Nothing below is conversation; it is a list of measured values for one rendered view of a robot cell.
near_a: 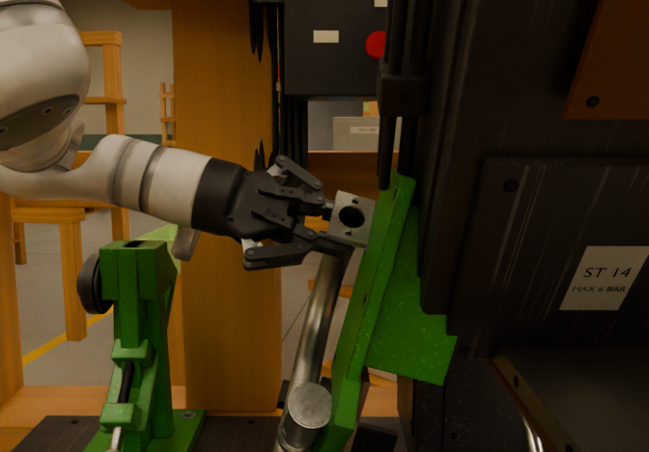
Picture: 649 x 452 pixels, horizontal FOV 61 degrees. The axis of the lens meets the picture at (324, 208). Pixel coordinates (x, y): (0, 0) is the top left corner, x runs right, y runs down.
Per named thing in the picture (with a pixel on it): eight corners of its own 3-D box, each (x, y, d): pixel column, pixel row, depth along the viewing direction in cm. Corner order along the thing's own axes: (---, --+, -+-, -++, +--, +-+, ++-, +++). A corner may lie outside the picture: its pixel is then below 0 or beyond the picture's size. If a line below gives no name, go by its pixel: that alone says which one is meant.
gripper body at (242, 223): (181, 203, 50) (281, 230, 51) (210, 136, 55) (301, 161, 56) (183, 244, 56) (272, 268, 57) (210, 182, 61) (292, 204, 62)
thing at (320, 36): (423, 96, 67) (427, -34, 65) (284, 96, 68) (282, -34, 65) (409, 100, 80) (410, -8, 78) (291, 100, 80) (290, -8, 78)
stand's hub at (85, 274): (97, 323, 66) (93, 261, 65) (70, 323, 66) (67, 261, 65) (120, 303, 73) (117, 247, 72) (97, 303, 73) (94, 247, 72)
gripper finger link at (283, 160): (273, 157, 58) (313, 192, 57) (286, 149, 59) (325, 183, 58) (270, 173, 60) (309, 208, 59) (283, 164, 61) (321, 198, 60)
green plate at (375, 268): (428, 451, 45) (506, 203, 43) (329, 426, 45) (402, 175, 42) (408, 385, 56) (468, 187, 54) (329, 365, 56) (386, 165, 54)
